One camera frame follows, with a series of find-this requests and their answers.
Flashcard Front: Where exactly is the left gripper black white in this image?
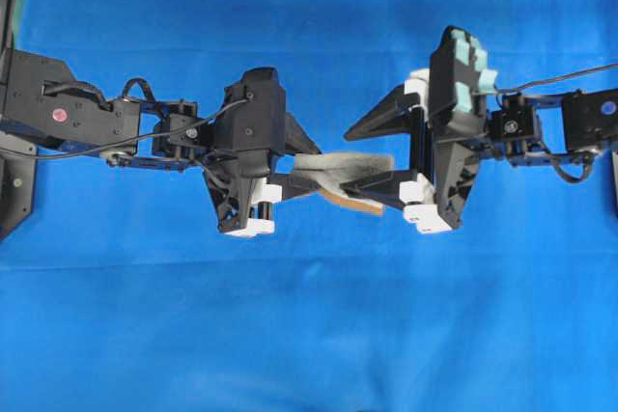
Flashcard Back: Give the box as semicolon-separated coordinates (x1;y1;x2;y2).
201;112;348;238

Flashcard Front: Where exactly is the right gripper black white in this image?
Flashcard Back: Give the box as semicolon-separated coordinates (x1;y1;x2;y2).
340;69;479;234

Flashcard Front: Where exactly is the grey and brown sponge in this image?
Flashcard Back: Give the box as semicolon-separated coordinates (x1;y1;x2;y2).
292;152;394;216

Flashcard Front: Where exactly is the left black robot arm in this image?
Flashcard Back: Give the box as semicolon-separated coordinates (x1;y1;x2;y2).
1;48;320;237

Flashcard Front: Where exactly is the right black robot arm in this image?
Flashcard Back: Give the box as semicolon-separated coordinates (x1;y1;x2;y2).
341;69;617;233

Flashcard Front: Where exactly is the blue table cloth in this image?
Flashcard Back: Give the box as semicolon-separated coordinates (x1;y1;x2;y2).
1;0;617;411

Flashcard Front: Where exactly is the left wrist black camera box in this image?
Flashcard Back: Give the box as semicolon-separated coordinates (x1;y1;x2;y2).
213;67;286;179

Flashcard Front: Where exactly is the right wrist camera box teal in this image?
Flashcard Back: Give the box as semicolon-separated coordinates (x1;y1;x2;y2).
428;26;497;141

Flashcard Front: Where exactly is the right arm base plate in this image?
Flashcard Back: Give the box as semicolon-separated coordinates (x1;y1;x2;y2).
611;151;618;216

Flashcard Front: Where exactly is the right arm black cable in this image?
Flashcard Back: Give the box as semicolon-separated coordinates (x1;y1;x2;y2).
482;63;618;95

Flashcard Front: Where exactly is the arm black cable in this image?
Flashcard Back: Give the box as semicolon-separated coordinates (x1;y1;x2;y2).
482;63;618;95
0;76;252;161

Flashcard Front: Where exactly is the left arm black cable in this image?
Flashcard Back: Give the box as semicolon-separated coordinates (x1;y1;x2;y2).
0;76;252;161

